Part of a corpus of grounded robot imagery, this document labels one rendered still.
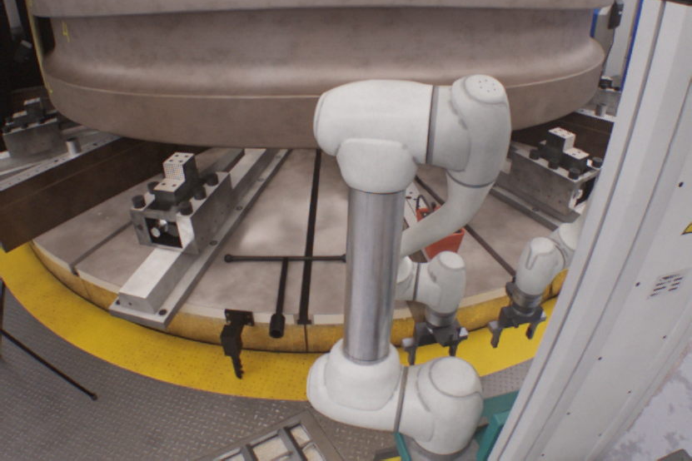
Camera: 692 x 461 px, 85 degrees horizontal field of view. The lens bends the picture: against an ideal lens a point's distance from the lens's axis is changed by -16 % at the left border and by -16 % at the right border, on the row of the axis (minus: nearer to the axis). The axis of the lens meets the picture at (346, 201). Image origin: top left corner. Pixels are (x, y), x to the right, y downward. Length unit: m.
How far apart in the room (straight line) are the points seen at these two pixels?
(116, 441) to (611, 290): 1.98
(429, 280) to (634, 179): 0.70
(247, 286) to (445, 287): 1.25
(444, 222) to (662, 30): 0.57
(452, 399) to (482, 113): 0.57
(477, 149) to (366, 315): 0.37
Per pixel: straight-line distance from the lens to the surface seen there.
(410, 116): 0.69
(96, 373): 2.48
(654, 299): 0.79
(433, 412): 0.97
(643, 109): 0.55
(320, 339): 2.20
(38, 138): 3.94
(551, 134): 2.71
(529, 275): 1.29
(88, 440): 2.26
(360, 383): 0.94
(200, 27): 2.26
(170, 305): 2.12
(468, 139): 0.70
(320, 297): 2.09
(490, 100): 0.68
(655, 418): 2.46
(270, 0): 1.98
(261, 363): 2.26
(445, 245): 1.68
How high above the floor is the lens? 1.76
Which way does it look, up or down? 32 degrees down
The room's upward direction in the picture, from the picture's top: straight up
